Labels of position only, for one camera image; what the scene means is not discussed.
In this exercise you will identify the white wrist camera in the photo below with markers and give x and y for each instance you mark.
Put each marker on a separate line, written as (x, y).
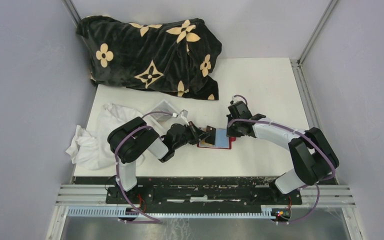
(181, 117)
(237, 98)

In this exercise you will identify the red leather card holder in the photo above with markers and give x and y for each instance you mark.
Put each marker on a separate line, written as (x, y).
(222, 141)

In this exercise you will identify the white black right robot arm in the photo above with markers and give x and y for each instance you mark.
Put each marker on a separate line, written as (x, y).
(312, 156)

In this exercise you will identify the stack of cards in box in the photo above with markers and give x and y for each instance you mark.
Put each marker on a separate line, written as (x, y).
(164, 107)

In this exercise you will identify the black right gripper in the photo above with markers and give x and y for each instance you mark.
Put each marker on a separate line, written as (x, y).
(230, 132)

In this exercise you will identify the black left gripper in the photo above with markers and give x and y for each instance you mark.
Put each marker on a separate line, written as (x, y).
(197, 133)

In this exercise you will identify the black credit card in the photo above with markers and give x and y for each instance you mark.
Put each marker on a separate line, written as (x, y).
(211, 139)

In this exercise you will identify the aluminium frame rail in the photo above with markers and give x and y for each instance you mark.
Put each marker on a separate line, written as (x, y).
(332, 193)

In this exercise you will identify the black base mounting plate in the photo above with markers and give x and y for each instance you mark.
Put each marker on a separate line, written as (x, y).
(202, 195)

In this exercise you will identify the white crumpled cloth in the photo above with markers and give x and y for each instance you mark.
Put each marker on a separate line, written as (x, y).
(90, 149)

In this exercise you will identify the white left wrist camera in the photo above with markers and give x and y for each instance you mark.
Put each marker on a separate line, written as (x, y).
(181, 117)

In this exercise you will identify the black floral blanket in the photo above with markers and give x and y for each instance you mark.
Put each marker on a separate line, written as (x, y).
(175, 58)

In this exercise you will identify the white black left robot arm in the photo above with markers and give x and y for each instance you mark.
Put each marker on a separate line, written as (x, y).
(129, 141)

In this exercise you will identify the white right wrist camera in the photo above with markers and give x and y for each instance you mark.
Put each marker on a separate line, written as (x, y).
(237, 98)

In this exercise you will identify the white plastic card box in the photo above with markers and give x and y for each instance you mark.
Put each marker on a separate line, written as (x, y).
(165, 114)

